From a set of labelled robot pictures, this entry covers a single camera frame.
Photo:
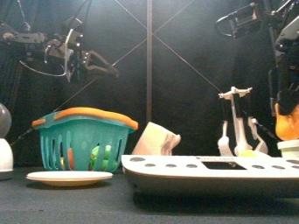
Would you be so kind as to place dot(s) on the orange toy squash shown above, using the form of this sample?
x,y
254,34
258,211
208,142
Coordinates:
x,y
288,125

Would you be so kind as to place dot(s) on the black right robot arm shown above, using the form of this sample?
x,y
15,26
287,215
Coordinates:
x,y
286,23

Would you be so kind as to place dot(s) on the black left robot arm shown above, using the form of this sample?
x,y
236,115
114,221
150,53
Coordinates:
x,y
23,37

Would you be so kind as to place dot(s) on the white utensil stand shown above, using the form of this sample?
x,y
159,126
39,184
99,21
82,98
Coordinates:
x,y
236,116

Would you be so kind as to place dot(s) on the white toy spoon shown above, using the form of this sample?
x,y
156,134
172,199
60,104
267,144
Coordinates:
x,y
259,140

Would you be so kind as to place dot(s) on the white toy pot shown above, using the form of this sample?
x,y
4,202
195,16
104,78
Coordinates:
x,y
290,148

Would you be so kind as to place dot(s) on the yellow-green toy piece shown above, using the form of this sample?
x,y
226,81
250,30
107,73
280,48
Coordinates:
x,y
247,152

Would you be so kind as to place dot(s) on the white toy spatula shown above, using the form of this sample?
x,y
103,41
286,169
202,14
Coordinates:
x,y
224,143

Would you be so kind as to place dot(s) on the teal basket with orange rim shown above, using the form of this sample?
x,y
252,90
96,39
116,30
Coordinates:
x,y
83,137

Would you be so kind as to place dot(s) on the green toy vegetable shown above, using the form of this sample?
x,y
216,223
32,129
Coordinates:
x,y
102,156

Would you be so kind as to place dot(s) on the orange toy carrot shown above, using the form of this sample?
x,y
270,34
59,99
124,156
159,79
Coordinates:
x,y
69,159

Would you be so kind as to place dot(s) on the white crumpled cloth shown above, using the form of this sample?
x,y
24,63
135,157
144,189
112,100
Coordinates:
x,y
154,140

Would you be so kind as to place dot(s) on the white and grey toy kettle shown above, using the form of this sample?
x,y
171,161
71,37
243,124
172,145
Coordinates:
x,y
4,145

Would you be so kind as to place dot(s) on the white kitchen scale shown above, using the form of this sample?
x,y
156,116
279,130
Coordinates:
x,y
210,175

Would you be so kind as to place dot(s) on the white round plate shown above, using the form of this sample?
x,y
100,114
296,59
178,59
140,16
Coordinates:
x,y
69,176

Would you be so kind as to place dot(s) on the grey vertical frame pole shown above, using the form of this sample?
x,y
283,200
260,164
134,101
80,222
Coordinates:
x,y
150,58

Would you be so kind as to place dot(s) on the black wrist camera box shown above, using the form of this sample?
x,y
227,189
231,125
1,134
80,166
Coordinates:
x,y
247,22

